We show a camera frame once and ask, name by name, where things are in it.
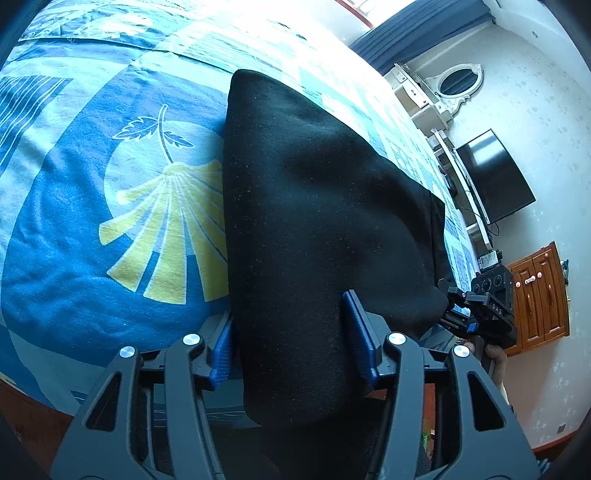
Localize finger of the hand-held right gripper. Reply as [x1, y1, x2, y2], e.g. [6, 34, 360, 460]
[438, 308, 478, 342]
[444, 285, 483, 311]

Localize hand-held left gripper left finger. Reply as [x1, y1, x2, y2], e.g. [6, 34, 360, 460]
[50, 311, 236, 480]

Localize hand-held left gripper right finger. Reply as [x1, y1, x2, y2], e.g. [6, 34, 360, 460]
[341, 290, 541, 480]

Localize black pants with studs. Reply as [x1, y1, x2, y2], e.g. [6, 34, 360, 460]
[222, 69, 455, 430]

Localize person's right hand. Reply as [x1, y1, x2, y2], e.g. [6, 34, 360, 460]
[463, 342, 509, 386]

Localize brown wooden cabinet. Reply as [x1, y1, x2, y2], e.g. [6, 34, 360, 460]
[505, 241, 571, 356]

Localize white television stand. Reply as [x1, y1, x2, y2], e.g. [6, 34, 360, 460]
[429, 129, 496, 250]

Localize black flat television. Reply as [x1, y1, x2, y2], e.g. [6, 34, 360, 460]
[455, 129, 537, 224]

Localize blue patterned bedsheet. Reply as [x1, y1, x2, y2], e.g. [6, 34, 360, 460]
[0, 0, 481, 411]

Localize white dressing table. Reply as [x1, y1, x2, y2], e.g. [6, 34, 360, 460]
[384, 62, 455, 134]

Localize white oval vanity mirror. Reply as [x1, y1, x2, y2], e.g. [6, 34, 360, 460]
[425, 62, 484, 114]

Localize blue curtain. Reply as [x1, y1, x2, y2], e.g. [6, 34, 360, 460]
[348, 0, 492, 77]

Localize window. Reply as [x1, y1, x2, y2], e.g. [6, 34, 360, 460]
[336, 0, 376, 27]

